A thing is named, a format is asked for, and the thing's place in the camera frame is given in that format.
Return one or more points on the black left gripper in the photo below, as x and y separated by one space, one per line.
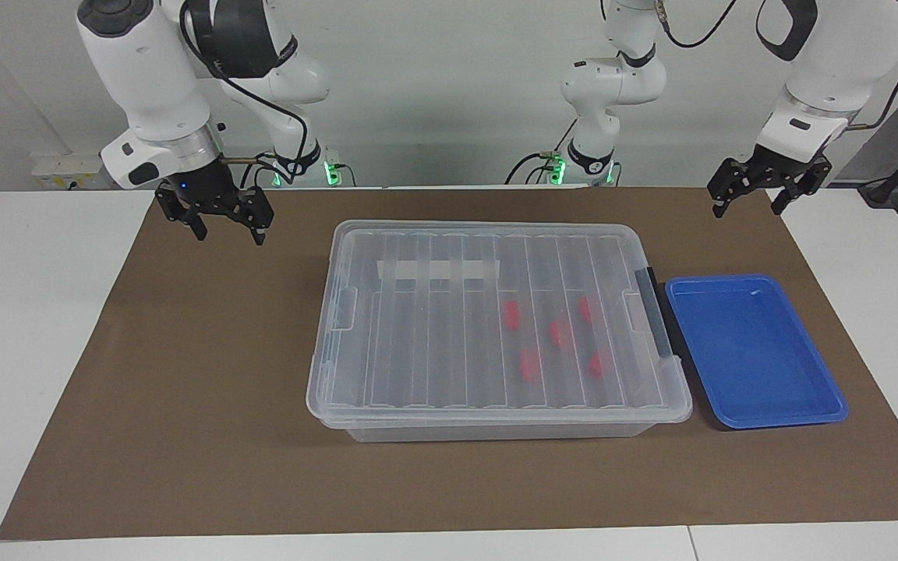
776 167

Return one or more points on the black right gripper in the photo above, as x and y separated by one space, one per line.
211 191

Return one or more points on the red block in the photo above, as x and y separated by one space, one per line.
595 363
585 309
528 365
511 314
559 333

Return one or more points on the clear ribbed box lid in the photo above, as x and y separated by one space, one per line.
433 343

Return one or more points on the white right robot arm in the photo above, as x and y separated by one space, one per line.
145 70

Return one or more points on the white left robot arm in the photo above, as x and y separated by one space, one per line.
831 70

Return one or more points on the dark grey box latch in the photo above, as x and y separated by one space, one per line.
654 312

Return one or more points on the blue plastic tray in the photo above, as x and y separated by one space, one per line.
753 351

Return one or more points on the clear plastic storage box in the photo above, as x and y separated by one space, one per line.
496 433

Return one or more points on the brown table mat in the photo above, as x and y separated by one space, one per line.
184 351

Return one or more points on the white wall power strip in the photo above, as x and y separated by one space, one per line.
67 167

